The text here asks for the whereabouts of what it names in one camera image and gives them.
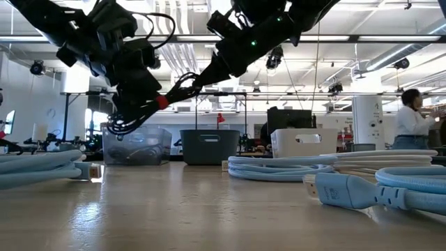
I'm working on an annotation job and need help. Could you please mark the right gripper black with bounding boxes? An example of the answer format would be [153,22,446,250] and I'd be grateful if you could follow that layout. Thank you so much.
[192,12,302,89]

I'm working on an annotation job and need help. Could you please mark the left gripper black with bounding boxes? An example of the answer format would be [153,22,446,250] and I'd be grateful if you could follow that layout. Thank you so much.
[55,0,164,116]

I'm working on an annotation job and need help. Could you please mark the red cable tie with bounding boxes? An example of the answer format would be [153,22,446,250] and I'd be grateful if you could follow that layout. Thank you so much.
[155,94,171,111]

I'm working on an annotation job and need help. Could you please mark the black HDMI cable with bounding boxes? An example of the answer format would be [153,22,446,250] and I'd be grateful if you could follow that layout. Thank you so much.
[105,71,204,137]
[106,144,164,164]

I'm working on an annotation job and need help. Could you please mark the cream white HDMI cable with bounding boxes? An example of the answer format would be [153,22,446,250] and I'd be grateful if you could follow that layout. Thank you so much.
[319,149,439,176]

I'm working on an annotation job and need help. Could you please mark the black background metal rig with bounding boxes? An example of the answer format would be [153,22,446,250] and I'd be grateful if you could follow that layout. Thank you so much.
[59,90,249,144]

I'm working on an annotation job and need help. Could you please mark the clear plastic bin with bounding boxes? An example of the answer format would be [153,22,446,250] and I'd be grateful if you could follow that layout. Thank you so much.
[101,125,173,166]

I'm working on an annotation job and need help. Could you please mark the dark grey plastic bin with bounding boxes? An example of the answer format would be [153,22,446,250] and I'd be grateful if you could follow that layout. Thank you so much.
[179,129,241,166]

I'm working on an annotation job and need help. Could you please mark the black computer monitor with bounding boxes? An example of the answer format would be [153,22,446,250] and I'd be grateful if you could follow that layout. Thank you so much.
[266,108,317,140]

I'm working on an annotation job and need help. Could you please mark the white plastic bin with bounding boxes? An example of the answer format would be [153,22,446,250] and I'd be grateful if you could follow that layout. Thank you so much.
[270,128,339,159]

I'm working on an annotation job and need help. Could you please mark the background computer screen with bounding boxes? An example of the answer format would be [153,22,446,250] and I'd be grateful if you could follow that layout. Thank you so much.
[3,109,17,135]

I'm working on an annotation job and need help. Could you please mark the white round pillar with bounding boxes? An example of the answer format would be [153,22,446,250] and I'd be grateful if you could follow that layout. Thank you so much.
[351,94,386,151]

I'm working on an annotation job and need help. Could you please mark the grey waste bin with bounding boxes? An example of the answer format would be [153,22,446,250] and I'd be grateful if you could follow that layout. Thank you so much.
[352,142,377,153]

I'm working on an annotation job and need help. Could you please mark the person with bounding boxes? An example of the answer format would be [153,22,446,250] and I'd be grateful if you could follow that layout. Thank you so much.
[392,88,443,151]

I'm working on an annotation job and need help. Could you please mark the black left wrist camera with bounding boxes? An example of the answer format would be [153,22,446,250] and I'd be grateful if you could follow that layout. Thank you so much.
[120,37,157,70]

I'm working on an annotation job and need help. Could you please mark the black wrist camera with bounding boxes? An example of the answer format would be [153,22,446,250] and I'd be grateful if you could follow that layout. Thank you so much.
[206,9,245,40]
[120,37,157,70]

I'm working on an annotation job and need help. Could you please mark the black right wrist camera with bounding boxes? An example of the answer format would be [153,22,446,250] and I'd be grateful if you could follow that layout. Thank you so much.
[206,9,245,40]

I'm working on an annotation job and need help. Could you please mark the black left wrist camera cable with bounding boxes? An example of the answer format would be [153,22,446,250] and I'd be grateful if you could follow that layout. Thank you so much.
[130,11,177,50]

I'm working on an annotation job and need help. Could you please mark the thin hanging cord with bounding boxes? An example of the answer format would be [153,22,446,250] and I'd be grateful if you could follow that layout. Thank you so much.
[311,20,322,113]

